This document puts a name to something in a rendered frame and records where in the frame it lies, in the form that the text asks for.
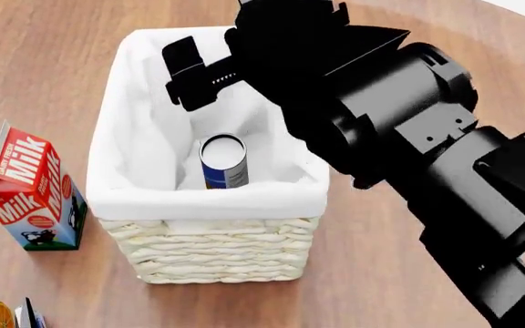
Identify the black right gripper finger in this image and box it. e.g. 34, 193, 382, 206
235, 0, 351, 27
161, 36, 242, 112

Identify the small white blue carton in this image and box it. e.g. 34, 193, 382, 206
14, 296, 47, 328

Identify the white cloth basket liner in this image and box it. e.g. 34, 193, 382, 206
85, 26, 332, 222

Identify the white woven wicker basket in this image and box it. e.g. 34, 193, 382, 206
85, 26, 332, 285

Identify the red blue milk carton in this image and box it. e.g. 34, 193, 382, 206
0, 118, 89, 252

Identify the blue alphabet soup can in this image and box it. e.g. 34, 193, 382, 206
198, 132, 251, 190

